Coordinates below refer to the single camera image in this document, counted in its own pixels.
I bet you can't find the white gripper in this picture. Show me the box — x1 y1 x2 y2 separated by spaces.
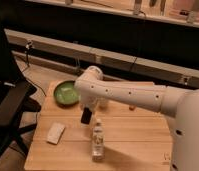
80 94 98 113

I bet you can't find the black eraser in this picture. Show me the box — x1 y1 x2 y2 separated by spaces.
81 108 92 124

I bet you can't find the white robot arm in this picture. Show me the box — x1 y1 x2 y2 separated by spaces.
75 66 199 171

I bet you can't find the white sponge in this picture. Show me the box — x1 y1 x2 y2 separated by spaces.
47 123 65 144

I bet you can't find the small clear cup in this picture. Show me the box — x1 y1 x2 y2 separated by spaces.
99 98 108 108

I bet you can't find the green plate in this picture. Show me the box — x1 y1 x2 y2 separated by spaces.
53 80 79 106

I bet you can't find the clear plastic bottle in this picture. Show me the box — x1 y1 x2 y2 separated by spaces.
92 119 104 162

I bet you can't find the small orange object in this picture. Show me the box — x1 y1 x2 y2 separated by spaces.
129 105 136 111

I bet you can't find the black office chair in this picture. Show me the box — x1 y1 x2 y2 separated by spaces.
0 19 41 157

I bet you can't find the black cable on floor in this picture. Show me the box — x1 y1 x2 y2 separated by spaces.
13 41 47 98

